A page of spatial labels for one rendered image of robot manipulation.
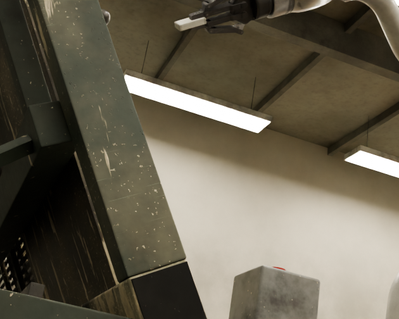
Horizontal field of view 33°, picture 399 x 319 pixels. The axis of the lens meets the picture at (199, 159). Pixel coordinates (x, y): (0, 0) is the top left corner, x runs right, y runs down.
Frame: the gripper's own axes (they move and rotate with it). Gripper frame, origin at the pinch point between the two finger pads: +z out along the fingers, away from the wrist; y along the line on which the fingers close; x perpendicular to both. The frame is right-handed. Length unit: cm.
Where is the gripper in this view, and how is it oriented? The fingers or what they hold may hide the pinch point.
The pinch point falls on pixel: (190, 22)
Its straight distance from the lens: 160.6
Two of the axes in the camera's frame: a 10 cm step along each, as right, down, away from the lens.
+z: -8.9, 3.3, -3.3
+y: -1.0, -8.3, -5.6
